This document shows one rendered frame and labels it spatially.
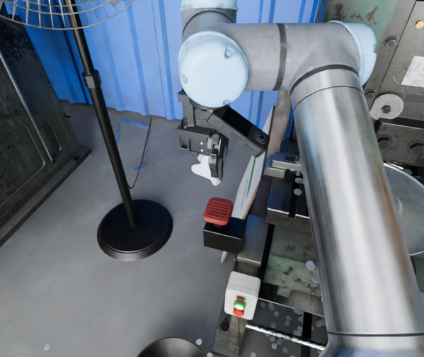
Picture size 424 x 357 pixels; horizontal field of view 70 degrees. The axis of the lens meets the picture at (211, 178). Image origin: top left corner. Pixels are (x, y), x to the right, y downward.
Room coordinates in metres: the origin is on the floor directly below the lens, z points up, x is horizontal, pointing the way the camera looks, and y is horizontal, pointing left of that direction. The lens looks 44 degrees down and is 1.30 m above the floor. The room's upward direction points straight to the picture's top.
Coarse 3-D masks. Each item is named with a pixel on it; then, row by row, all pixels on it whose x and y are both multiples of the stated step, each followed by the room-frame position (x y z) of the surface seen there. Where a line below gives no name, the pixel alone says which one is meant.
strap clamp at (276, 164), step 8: (280, 152) 0.66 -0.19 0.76; (272, 160) 0.65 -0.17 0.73; (280, 160) 0.63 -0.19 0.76; (288, 160) 0.62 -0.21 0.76; (296, 160) 0.62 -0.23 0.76; (272, 168) 0.62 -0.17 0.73; (280, 168) 0.62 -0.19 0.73; (288, 168) 0.61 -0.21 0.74; (296, 168) 0.61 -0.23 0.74; (280, 176) 0.61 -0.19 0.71
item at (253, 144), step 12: (228, 108) 0.46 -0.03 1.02; (216, 120) 0.43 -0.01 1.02; (228, 120) 0.43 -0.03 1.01; (240, 120) 0.44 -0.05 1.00; (228, 132) 0.42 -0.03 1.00; (240, 132) 0.41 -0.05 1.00; (252, 132) 0.43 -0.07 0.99; (264, 132) 0.44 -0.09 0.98; (240, 144) 0.41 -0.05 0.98; (252, 144) 0.41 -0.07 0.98; (264, 144) 0.41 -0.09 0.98
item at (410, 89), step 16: (416, 16) 0.51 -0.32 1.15; (416, 32) 0.51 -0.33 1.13; (400, 48) 0.51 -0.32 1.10; (416, 48) 0.51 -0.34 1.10; (400, 64) 0.51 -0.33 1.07; (416, 64) 0.50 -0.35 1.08; (384, 80) 0.51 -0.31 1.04; (400, 80) 0.51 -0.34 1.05; (416, 80) 0.50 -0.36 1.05; (384, 96) 0.50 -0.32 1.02; (400, 96) 0.50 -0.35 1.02; (416, 96) 0.50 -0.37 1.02; (384, 112) 0.49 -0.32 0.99; (400, 112) 0.49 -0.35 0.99; (416, 112) 0.49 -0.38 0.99; (384, 128) 0.48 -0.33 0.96; (400, 128) 0.47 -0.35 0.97; (416, 128) 0.46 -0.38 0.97; (384, 144) 0.46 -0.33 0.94; (400, 144) 0.47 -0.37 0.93; (416, 144) 0.45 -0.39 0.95; (400, 160) 0.46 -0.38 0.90; (416, 160) 0.46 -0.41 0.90
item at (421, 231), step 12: (396, 168) 0.56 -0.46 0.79; (396, 180) 0.52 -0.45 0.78; (408, 180) 0.52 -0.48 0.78; (396, 192) 0.48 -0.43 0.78; (408, 192) 0.48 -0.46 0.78; (420, 192) 0.48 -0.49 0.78; (396, 204) 0.44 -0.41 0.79; (408, 204) 0.44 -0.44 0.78; (420, 204) 0.44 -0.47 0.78; (408, 216) 0.41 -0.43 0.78; (420, 216) 0.41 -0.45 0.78; (408, 228) 0.38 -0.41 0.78; (420, 228) 0.38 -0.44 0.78; (408, 240) 0.35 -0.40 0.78; (420, 240) 0.35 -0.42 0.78; (420, 252) 0.32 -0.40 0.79
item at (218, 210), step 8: (216, 200) 0.47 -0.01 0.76; (224, 200) 0.47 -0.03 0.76; (208, 208) 0.45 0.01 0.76; (216, 208) 0.45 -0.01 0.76; (224, 208) 0.45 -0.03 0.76; (232, 208) 0.45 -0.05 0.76; (208, 216) 0.43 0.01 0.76; (216, 216) 0.43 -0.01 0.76; (224, 216) 0.43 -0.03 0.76; (224, 224) 0.41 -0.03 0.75
